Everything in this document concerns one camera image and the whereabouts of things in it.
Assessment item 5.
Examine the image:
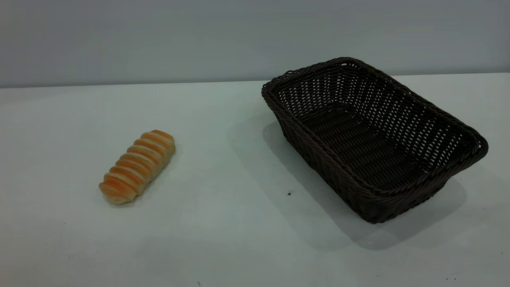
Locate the black woven wicker basket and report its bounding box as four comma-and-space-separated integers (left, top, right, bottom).
261, 57, 489, 224

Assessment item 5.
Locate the striped orange bread roll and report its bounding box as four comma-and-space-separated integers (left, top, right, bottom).
99, 130, 176, 205

